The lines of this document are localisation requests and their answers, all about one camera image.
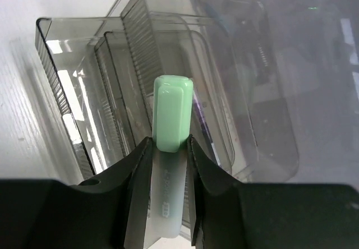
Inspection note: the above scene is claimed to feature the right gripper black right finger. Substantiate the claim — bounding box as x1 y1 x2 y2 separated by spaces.
186 136 244 246

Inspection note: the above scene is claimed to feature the green highlighter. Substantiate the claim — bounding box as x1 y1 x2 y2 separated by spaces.
150 75 194 238

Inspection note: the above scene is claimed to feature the clear acrylic drawer organizer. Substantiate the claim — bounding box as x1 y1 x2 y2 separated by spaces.
35 0 299 182

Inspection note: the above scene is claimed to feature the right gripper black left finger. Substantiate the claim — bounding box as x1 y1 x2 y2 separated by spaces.
72 137 153 248

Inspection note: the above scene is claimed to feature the blue gel pen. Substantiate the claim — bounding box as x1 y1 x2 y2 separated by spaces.
193 90 215 160

